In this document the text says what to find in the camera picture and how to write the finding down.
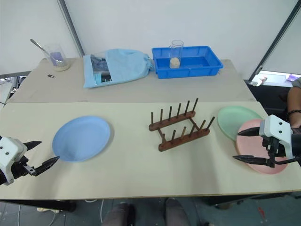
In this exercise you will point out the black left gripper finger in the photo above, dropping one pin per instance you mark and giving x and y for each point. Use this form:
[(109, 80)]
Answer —
[(47, 164), (31, 144)]

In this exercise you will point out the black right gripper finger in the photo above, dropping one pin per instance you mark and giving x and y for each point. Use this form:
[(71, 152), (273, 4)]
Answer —
[(250, 132), (251, 160)]

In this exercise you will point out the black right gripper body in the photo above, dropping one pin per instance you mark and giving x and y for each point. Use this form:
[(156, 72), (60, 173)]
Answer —
[(274, 147)]

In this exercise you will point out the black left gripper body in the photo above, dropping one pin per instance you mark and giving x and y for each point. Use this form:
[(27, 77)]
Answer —
[(22, 168)]

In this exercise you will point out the person's bare forearm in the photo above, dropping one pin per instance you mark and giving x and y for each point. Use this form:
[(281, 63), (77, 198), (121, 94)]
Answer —
[(294, 101)]

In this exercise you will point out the wooden dish rack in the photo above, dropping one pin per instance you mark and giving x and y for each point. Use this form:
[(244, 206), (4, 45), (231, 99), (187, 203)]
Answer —
[(183, 138)]

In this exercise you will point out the pink plastic plate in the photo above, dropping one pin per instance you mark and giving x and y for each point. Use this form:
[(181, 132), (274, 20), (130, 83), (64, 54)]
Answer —
[(249, 146)]

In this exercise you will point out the green plastic plate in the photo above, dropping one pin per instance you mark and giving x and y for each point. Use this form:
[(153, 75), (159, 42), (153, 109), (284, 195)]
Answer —
[(231, 118)]

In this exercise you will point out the blue plastic plate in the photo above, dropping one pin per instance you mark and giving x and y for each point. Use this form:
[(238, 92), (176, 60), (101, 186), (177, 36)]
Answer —
[(81, 137)]

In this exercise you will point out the small black clip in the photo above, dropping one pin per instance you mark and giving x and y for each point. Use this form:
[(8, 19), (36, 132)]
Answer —
[(51, 76)]

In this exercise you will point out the blue plastic bin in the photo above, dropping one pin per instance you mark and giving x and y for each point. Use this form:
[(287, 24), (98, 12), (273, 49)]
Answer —
[(200, 62)]

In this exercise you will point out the dark rounded shape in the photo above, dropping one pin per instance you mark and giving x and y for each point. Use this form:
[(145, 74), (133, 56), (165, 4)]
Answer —
[(118, 215), (176, 213)]

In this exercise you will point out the wide glass beaker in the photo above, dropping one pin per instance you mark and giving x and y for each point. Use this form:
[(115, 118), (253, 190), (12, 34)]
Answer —
[(58, 58)]

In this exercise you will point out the clear beaker with spoon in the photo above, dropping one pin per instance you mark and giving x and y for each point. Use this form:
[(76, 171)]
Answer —
[(38, 46)]

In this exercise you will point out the clear plastic packet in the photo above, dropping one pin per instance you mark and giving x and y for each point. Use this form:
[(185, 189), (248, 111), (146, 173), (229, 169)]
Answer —
[(100, 68)]

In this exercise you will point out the beige lump in cup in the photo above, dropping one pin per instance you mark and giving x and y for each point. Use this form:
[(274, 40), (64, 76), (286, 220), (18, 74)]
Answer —
[(175, 63)]

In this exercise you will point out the clear tall measuring cup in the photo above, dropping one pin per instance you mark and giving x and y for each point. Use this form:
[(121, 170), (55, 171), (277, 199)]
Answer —
[(176, 50)]

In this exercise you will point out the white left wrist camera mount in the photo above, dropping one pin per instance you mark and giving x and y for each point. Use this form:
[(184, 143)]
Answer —
[(9, 150)]

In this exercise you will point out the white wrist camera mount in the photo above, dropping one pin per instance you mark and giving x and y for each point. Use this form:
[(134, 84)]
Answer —
[(274, 124), (9, 150)]

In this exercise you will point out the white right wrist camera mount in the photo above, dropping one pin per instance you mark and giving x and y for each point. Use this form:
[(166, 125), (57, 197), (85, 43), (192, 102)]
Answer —
[(274, 124)]

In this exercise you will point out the grey metal frame pole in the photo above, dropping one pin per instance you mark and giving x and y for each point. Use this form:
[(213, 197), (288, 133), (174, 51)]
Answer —
[(71, 26), (277, 35)]

